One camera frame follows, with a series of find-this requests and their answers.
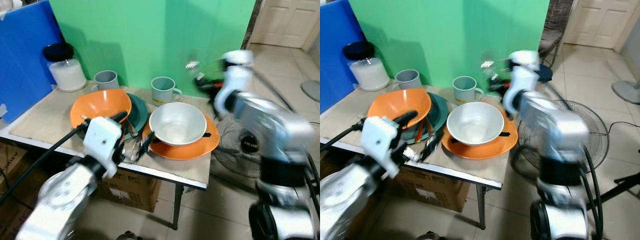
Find white round fan base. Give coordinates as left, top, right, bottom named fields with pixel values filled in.
left=300, top=80, right=321, bottom=103
left=612, top=80, right=640, bottom=105

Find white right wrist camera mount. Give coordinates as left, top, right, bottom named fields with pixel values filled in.
left=214, top=50, right=256, bottom=115
left=502, top=49, right=541, bottom=115

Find shiny metal cutlery piece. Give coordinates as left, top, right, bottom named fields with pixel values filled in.
left=122, top=142, right=144, bottom=164
left=402, top=146, right=423, bottom=162

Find white bowl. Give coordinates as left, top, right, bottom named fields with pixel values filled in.
left=148, top=102, right=208, bottom=147
left=446, top=101, right=505, bottom=147

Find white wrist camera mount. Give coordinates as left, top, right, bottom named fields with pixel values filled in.
left=82, top=116, right=124, bottom=179
left=214, top=50, right=256, bottom=115
left=502, top=49, right=541, bottom=115
left=360, top=116, right=403, bottom=180

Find brown cardboard box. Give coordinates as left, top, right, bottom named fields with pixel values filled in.
left=95, top=169, right=162, bottom=214
left=395, top=165, right=471, bottom=213
left=0, top=142, right=29, bottom=177

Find dark green plate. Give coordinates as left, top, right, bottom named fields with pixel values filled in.
left=122, top=93, right=150, bottom=138
left=405, top=92, right=450, bottom=143

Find dark blue round stool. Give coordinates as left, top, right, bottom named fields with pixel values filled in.
left=537, top=64, right=554, bottom=84

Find orange plastic bowl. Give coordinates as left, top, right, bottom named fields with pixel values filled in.
left=367, top=88, right=432, bottom=129
left=69, top=89, right=133, bottom=129

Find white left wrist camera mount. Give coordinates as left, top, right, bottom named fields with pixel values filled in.
left=360, top=116, right=403, bottom=180
left=82, top=116, right=124, bottom=179

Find black tripod leg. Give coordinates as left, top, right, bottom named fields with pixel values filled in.
left=599, top=172, right=640, bottom=206

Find glass jar with black lid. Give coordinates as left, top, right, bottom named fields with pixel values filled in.
left=343, top=41, right=391, bottom=92
left=42, top=42, right=87, bottom=93

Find green backdrop board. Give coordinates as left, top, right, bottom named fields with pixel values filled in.
left=48, top=0, right=257, bottom=97
left=348, top=0, right=551, bottom=96

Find black floor fan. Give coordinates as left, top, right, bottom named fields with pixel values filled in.
left=210, top=112, right=282, bottom=182
left=516, top=99, right=610, bottom=175

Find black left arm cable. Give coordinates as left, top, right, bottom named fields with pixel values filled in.
left=0, top=114, right=93, bottom=206
left=320, top=120, right=366, bottom=152

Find orange plate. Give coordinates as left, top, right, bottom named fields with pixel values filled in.
left=142, top=114, right=220, bottom=161
left=440, top=114, right=519, bottom=160

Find black floor cable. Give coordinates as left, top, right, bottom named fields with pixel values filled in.
left=607, top=120, right=640, bottom=137

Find cream panelled door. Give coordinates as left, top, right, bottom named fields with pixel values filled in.
left=250, top=0, right=321, bottom=50
left=563, top=0, right=640, bottom=50

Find white metal-framed table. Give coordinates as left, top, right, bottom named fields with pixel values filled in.
left=0, top=84, right=221, bottom=231
left=320, top=84, right=521, bottom=231

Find blue partition board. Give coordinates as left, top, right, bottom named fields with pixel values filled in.
left=320, top=0, right=362, bottom=114
left=0, top=0, right=66, bottom=124

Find black chopstick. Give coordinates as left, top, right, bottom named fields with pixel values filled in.
left=150, top=132, right=212, bottom=144
left=449, top=131, right=511, bottom=144

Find grey ceramic mug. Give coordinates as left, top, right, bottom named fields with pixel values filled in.
left=452, top=76, right=485, bottom=105
left=91, top=70, right=121, bottom=92
left=394, top=69, right=423, bottom=91
left=151, top=76, right=184, bottom=107

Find dark wicker chair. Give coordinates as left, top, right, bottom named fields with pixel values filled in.
left=242, top=0, right=264, bottom=49
left=538, top=0, right=574, bottom=68

